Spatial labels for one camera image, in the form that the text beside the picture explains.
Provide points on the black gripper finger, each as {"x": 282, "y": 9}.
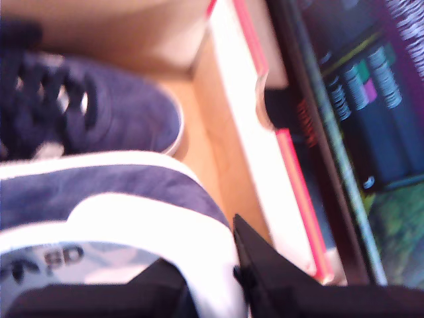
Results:
{"x": 271, "y": 285}
{"x": 99, "y": 301}

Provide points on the blue suede white-striped shoe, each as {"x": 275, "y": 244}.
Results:
{"x": 126, "y": 112}
{"x": 132, "y": 185}

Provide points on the red Nike shoebox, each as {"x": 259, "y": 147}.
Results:
{"x": 225, "y": 165}

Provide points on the wide black Huawei monitor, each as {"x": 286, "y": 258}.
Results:
{"x": 381, "y": 132}

